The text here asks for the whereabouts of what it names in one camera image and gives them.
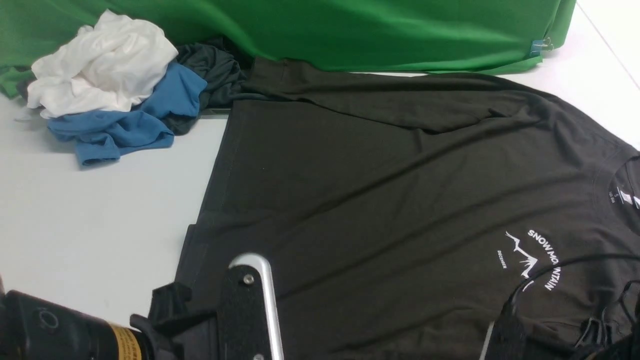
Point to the blue binder clip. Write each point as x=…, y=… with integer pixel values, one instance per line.
x=540, y=46

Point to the green backdrop cloth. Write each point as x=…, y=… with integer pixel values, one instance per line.
x=486, y=36

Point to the dark gray long-sleeve top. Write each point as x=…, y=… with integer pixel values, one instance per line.
x=399, y=213

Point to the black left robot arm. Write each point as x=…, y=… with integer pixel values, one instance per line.
x=36, y=329

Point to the white crumpled garment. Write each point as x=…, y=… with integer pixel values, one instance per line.
x=111, y=66

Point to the blue crumpled garment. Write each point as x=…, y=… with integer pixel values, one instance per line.
x=106, y=136

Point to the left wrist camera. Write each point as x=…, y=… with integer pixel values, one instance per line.
x=247, y=313

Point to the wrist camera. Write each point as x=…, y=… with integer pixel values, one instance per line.
x=247, y=313
x=505, y=339

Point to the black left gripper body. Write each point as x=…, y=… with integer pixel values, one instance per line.
x=173, y=332

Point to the dark teal crumpled garment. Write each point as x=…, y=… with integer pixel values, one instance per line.
x=205, y=75

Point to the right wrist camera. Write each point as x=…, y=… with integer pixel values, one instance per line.
x=505, y=339

